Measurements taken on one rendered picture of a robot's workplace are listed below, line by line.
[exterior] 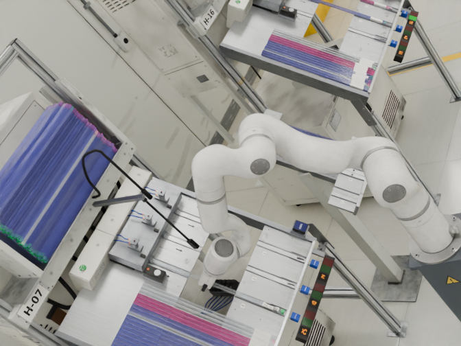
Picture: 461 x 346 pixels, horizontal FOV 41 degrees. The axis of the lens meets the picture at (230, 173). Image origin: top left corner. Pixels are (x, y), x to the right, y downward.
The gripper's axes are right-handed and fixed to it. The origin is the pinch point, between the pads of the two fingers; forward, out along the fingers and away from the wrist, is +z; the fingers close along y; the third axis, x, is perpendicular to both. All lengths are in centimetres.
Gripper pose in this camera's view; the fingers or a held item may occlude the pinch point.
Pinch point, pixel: (206, 281)
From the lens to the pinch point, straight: 224.5
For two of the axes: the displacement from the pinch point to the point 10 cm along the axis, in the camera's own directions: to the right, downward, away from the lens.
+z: -2.0, 4.8, 8.5
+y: -3.7, 7.7, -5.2
